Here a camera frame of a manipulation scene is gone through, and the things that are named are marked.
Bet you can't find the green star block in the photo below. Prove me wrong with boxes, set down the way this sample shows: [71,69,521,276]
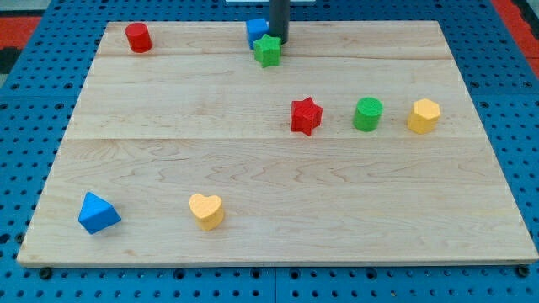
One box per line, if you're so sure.
[253,35,281,68]

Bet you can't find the red star block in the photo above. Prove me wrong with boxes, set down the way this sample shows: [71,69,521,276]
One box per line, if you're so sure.
[291,97,323,136]

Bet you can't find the blue cube block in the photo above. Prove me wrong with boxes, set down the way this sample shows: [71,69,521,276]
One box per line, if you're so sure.
[245,18,270,50]

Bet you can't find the wooden board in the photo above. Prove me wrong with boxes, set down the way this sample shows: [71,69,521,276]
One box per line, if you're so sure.
[18,21,538,268]

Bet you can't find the yellow heart block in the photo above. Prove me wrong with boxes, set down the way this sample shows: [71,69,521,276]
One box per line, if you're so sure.
[189,194,225,231]

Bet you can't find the green cylinder block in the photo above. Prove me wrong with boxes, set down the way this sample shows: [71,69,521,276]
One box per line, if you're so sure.
[353,97,383,132]

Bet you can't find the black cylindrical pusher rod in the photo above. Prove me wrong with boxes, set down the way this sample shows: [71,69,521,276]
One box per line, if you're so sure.
[269,0,291,45]

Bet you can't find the yellow hexagon block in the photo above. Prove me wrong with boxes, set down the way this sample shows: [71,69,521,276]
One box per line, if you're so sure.
[407,98,441,134]

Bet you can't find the red cylinder block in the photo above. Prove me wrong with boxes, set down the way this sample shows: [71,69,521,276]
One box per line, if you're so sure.
[125,22,152,53]

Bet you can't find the blue triangle block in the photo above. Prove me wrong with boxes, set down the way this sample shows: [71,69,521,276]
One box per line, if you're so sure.
[78,192,121,234]

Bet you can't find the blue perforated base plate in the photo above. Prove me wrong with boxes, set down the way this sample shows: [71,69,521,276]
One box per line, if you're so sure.
[1,1,538,302]

